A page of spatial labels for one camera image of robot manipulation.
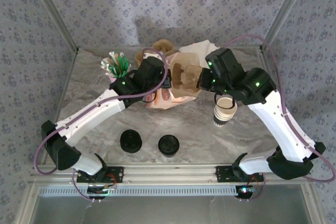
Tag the stack of paper cups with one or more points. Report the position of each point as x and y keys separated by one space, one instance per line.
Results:
x=225 y=108

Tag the printed white paper bag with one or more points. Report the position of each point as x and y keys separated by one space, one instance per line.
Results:
x=183 y=98

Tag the black plastic cup lid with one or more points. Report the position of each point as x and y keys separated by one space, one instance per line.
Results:
x=169 y=144

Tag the black paper coffee cup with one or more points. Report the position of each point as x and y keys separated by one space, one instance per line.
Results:
x=169 y=155

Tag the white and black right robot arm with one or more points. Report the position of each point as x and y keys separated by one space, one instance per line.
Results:
x=278 y=129

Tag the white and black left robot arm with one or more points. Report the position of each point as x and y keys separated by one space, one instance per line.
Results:
x=86 y=119

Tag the stack of brown pulp carriers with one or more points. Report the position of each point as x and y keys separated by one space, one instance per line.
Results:
x=165 y=47

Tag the bundle of straws and stirrers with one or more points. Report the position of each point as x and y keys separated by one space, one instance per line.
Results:
x=115 y=64

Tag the pink holder cup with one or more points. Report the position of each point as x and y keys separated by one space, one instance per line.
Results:
x=112 y=79

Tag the stack of white napkins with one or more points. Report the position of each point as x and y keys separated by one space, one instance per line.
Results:
x=194 y=47

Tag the stack of black cup lids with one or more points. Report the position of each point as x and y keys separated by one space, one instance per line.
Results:
x=131 y=141

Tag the grey metal shelf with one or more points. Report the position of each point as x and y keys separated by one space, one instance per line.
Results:
x=170 y=211

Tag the aluminium frame post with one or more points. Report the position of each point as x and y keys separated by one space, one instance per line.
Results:
x=286 y=9
x=52 y=11

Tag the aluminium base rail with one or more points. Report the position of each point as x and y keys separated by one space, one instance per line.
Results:
x=170 y=174

